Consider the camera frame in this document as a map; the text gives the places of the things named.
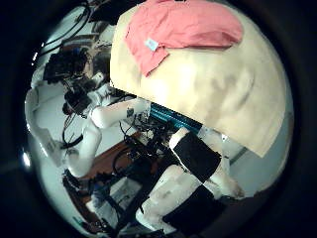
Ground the orange button shirt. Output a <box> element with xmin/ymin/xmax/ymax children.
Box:
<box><xmin>124</xmin><ymin>0</ymin><xmax>245</xmax><ymax>77</ymax></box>

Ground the black electronics box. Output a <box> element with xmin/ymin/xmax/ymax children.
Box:
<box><xmin>43</xmin><ymin>49</ymin><xmax>89</xmax><ymax>83</ymax></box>

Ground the brown wooden board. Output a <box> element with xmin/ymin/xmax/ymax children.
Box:
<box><xmin>82</xmin><ymin>132</ymin><xmax>159</xmax><ymax>186</ymax></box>

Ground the teal aluminium rail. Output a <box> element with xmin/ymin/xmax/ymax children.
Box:
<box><xmin>149</xmin><ymin>102</ymin><xmax>203</xmax><ymax>134</ymax></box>

